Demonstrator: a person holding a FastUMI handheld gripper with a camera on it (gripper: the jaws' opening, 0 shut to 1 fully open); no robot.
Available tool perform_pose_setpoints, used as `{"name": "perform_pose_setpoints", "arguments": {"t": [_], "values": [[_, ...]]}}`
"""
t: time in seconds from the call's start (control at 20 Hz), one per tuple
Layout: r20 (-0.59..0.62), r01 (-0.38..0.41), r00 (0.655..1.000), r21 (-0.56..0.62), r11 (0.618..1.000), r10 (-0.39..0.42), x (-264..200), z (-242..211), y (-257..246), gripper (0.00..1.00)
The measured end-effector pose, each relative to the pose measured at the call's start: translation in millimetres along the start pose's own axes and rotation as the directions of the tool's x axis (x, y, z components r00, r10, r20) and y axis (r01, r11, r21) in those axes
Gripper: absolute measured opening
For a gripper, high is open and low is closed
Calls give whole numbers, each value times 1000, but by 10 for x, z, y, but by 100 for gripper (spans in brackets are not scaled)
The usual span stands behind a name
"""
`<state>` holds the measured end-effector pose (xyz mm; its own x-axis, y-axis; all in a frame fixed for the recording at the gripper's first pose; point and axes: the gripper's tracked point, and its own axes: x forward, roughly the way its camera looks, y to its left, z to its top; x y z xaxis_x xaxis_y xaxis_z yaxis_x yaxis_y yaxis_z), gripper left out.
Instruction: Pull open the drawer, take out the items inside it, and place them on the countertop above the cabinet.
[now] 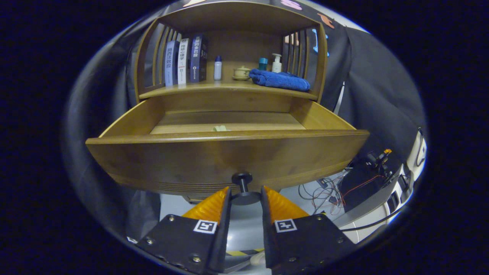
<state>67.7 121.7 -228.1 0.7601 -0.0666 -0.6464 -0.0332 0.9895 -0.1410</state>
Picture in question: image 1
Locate lavender book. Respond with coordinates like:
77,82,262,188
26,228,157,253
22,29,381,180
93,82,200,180
165,40,180,86

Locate blue folded towel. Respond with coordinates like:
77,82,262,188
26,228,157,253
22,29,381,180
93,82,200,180
249,69,311,92

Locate tangle of thin cables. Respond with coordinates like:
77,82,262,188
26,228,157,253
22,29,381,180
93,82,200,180
298,168,358,214

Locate orange and black clamp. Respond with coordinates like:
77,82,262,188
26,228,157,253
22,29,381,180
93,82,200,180
367,149,393,172

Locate black equipment case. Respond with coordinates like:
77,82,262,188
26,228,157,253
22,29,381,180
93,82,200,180
339,153,402,203

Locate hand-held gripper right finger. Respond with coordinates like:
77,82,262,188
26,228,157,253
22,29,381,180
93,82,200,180
261,186,356,275

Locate wooden cabinet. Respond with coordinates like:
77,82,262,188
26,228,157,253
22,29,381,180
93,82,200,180
134,2,329,104

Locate wooden drawer with black knob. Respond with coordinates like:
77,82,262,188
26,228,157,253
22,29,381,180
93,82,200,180
86,94,370,206

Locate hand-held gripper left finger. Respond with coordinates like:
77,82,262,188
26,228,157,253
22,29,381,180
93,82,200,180
136,186,232,275

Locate white book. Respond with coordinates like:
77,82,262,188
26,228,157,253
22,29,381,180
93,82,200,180
178,37,192,85

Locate dark blue book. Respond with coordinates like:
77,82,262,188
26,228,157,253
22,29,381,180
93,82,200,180
190,34,209,83

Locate beige lidded teacup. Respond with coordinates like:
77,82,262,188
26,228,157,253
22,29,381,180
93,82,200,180
232,66,251,81

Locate black backdrop cloth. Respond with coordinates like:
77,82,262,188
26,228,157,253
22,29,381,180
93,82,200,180
63,0,426,241

